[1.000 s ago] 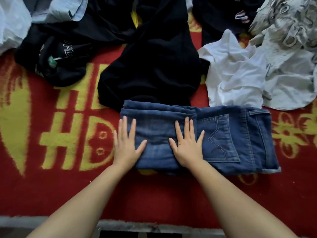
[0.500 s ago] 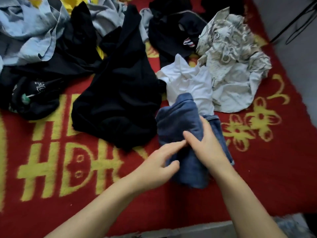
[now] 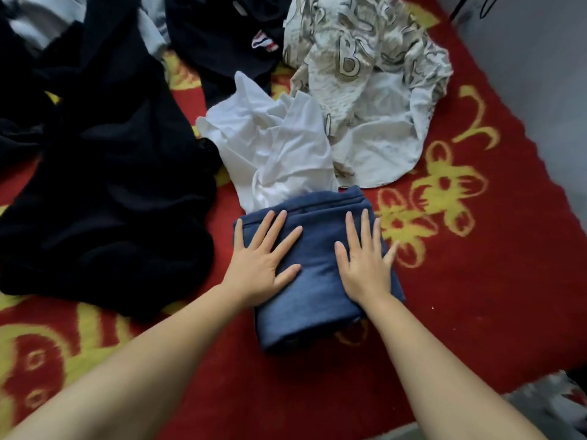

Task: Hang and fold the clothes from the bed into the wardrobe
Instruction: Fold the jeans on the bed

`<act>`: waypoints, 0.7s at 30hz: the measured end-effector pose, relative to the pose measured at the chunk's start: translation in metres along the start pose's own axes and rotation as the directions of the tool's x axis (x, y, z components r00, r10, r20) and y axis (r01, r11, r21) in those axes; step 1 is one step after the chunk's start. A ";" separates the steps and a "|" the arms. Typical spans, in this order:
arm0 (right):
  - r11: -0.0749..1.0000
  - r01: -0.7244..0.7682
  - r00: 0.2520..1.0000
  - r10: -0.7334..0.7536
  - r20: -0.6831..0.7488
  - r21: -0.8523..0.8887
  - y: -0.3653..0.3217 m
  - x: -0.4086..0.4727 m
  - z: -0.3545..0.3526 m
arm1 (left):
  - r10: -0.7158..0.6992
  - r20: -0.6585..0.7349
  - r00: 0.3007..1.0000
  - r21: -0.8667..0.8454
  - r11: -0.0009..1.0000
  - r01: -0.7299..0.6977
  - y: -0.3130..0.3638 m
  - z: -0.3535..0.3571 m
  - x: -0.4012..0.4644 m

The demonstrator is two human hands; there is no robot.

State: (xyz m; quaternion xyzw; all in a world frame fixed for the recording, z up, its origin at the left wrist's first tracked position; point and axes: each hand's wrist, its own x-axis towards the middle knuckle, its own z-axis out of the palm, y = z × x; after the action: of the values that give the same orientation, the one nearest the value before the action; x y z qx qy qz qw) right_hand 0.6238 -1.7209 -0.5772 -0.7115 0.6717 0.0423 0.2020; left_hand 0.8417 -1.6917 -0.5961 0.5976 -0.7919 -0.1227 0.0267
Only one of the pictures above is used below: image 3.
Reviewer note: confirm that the person's right hand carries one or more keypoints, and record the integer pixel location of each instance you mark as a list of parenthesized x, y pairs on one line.
[(365, 266)]

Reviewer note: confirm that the person's left hand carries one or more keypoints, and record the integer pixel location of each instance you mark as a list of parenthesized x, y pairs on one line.
[(257, 266)]

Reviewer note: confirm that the blue denim jeans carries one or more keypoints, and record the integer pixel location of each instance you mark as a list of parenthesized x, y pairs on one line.
[(316, 270)]

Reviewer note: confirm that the black pants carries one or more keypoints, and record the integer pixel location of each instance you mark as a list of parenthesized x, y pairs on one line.
[(119, 197)]

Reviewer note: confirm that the pile of mixed clothes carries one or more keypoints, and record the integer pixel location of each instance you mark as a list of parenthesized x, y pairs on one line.
[(367, 87)]

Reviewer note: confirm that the person's right forearm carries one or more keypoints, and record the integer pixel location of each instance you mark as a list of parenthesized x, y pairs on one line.
[(440, 380)]

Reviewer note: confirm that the person's left forearm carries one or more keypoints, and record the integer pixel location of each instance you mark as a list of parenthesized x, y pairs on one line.
[(128, 380)]

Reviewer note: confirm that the white bed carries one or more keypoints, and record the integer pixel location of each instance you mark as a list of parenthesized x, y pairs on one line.
[(550, 398)]

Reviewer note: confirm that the red bedsheet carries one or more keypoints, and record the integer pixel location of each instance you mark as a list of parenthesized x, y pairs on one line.
[(495, 270)]

